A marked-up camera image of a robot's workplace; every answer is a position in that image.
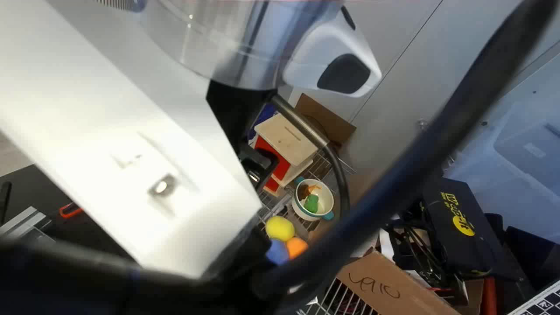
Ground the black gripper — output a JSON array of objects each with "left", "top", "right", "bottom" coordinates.
[{"left": 206, "top": 79, "right": 276, "bottom": 165}]

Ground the wooden box with red drawers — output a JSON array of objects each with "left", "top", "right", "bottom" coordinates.
[{"left": 250, "top": 112, "right": 328, "bottom": 198}]

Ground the brown cardboard sheet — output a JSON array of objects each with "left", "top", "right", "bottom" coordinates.
[{"left": 293, "top": 93, "right": 356, "bottom": 147}]

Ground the yellow foam ball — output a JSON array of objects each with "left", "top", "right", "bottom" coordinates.
[{"left": 264, "top": 215, "right": 295, "bottom": 243}]

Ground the orange foam ball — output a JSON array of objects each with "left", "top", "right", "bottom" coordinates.
[{"left": 285, "top": 236, "right": 309, "bottom": 261}]

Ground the brown cardboard box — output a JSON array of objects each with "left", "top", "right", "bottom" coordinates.
[{"left": 334, "top": 250, "right": 461, "bottom": 315}]

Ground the aluminium extrusion bar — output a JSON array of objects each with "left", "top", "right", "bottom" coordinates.
[{"left": 0, "top": 207, "right": 52, "bottom": 242}]

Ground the black bag with yellow logo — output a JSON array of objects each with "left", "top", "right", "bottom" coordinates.
[{"left": 418, "top": 177, "right": 509, "bottom": 277}]

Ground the clear plastic storage bin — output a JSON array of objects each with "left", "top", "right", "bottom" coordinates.
[{"left": 444, "top": 103, "right": 560, "bottom": 243}]

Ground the white cup with teal handle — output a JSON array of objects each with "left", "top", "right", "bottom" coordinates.
[{"left": 290, "top": 177, "right": 337, "bottom": 224}]

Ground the black clamp with orange handle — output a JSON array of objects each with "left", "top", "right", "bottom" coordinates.
[{"left": 55, "top": 201, "right": 83, "bottom": 221}]

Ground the black robot cable hose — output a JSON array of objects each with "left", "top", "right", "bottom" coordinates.
[{"left": 0, "top": 0, "right": 560, "bottom": 315}]

